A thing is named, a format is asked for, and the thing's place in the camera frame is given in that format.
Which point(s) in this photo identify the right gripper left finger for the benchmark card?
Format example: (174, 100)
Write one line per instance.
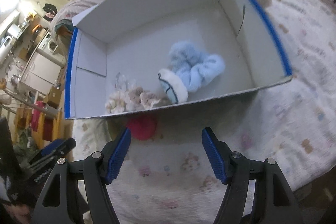
(59, 199)

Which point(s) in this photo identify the blue white slipper sock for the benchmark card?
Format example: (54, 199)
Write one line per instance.
(173, 86)

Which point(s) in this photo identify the floral bed blanket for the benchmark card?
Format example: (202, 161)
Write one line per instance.
(168, 178)

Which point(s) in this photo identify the red soft ball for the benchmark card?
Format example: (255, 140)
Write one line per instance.
(142, 127)

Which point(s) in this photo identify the white blue cardboard box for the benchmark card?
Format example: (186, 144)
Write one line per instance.
(133, 38)

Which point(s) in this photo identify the white kitchen cabinet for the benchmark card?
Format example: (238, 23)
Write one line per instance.
(39, 75)

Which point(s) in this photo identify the beige scrunchie cloth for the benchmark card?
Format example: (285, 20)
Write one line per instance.
(135, 99)

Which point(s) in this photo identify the small cardboard box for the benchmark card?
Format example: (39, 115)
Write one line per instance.
(53, 97)

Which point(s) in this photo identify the clear plastic packet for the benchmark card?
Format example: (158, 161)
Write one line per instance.
(124, 83)

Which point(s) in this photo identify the yellow wooden chair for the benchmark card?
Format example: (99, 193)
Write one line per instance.
(44, 128)

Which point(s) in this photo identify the washing machine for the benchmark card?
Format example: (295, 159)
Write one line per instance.
(47, 45)

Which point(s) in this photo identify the light blue fluffy cloth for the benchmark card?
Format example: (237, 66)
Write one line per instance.
(195, 68)

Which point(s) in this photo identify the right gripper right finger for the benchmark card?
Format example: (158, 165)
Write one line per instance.
(274, 201)

